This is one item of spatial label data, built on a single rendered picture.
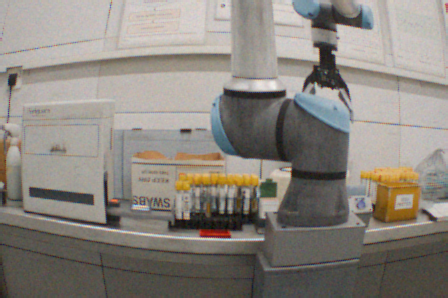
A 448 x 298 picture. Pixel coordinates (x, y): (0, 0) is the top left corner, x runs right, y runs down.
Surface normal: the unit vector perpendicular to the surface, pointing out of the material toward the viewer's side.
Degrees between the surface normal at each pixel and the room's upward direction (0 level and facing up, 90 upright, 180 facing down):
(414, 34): 93
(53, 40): 90
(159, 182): 88
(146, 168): 96
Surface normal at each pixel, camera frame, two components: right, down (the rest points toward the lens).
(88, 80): 0.04, 0.05
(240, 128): -0.45, 0.21
